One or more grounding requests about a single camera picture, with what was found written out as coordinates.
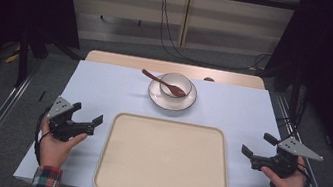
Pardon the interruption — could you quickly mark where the brown wooden spoon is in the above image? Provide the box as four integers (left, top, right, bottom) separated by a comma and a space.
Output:
138, 67, 191, 100

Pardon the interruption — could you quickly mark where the white plate dark rim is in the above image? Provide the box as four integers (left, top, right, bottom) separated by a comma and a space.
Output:
144, 71, 200, 115

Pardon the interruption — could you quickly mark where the person's left hand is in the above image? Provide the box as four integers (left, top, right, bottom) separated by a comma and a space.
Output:
34, 116, 91, 173

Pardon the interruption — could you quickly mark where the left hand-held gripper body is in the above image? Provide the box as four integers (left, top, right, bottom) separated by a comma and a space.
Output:
42, 94, 100, 147

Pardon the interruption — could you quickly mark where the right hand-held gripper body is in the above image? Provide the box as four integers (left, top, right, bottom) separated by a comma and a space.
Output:
248, 130, 327, 187

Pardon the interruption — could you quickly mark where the black wall cable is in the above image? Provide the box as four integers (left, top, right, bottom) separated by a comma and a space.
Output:
150, 0, 282, 77

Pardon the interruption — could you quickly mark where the white table sheet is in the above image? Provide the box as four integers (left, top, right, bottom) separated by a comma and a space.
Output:
11, 51, 306, 187

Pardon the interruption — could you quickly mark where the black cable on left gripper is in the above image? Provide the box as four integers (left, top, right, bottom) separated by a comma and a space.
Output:
29, 105, 56, 167

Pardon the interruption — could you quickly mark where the beige rectangular tray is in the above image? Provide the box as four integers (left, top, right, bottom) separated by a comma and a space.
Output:
91, 109, 240, 187

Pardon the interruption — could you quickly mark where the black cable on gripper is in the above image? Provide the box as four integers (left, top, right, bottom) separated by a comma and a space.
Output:
292, 162, 315, 187
29, 105, 56, 167

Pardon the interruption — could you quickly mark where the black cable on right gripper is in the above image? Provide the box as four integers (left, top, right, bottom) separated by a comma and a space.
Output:
292, 162, 315, 187

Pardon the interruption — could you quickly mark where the white bowl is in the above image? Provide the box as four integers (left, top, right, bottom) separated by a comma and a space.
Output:
157, 70, 196, 101

